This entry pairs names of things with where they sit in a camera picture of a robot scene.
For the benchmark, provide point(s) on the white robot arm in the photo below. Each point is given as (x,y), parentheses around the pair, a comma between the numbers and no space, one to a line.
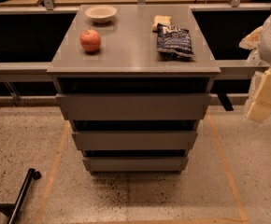
(259,41)

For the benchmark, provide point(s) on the yellow sponge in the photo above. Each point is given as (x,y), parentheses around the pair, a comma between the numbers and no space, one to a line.
(160,19)

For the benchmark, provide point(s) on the red apple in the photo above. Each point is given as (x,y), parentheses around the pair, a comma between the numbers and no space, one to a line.
(90,40)

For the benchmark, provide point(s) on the grey top drawer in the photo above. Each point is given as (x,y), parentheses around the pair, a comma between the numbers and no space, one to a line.
(133,107)

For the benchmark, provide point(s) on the grey drawer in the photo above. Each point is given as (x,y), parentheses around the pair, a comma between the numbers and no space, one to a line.
(134,140)
(133,107)
(143,164)

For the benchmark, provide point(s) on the grey drawer cabinet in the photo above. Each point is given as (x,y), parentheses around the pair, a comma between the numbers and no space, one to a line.
(128,63)

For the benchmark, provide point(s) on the grey bottom drawer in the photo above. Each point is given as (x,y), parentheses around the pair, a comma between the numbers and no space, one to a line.
(143,164)

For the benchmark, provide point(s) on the black stand leg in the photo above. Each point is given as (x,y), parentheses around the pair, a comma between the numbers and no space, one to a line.
(11,210)

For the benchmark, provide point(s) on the white bowl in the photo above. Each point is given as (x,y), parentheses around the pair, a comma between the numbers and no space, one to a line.
(101,13)

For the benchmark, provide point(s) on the grey middle drawer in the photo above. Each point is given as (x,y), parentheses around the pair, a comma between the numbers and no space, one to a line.
(134,140)

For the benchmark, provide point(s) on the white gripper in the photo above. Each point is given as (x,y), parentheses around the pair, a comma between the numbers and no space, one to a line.
(260,95)

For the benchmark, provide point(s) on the blue chip bag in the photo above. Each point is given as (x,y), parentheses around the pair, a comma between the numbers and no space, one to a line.
(174,40)

